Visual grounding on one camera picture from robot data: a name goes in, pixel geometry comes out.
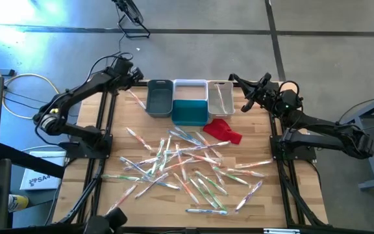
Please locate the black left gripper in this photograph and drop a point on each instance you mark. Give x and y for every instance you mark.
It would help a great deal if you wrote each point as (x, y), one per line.
(125, 76)

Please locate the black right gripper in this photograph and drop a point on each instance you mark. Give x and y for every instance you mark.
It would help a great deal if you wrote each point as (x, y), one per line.
(266, 96)

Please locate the blue toothbrush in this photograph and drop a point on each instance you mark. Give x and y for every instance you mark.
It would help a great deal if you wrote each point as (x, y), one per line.
(182, 137)
(206, 211)
(166, 185)
(188, 135)
(133, 166)

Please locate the green toothbrush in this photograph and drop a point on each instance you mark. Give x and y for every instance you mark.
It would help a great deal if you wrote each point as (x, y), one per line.
(230, 176)
(122, 177)
(158, 152)
(203, 193)
(166, 151)
(211, 183)
(154, 169)
(213, 196)

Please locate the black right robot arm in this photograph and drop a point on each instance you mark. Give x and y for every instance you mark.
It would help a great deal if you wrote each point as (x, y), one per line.
(320, 122)

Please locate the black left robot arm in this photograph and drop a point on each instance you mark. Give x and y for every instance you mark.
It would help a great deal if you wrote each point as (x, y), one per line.
(76, 89)

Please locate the black table clamp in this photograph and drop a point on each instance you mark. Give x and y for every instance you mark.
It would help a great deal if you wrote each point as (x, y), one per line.
(233, 76)

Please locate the light grey plastic bin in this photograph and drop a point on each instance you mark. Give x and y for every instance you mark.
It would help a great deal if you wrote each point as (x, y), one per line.
(213, 104)

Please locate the dark grey plastic bin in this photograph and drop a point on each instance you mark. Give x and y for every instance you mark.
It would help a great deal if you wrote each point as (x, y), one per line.
(159, 100)

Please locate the red plastic bin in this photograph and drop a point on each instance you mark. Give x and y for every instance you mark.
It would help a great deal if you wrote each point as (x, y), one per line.
(221, 130)

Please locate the white plastic bin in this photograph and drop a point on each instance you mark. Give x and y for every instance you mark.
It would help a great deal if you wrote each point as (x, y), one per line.
(190, 92)

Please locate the black floor fan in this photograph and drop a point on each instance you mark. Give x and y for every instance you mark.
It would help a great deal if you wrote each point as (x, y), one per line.
(132, 13)

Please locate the teal plastic bin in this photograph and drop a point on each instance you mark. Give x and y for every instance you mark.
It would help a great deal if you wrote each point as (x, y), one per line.
(190, 113)

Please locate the grey metal table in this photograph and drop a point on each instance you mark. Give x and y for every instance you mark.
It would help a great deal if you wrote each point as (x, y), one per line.
(369, 109)

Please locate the white printed box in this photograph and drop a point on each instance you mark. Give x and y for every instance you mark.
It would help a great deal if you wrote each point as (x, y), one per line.
(44, 172)

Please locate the black bar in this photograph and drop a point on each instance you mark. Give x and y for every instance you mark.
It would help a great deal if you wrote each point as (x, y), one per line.
(28, 159)

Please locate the yellow can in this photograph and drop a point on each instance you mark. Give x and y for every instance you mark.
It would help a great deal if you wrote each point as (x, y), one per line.
(18, 203)

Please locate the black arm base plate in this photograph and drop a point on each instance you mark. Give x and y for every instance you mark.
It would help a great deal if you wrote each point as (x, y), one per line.
(300, 155)
(76, 153)

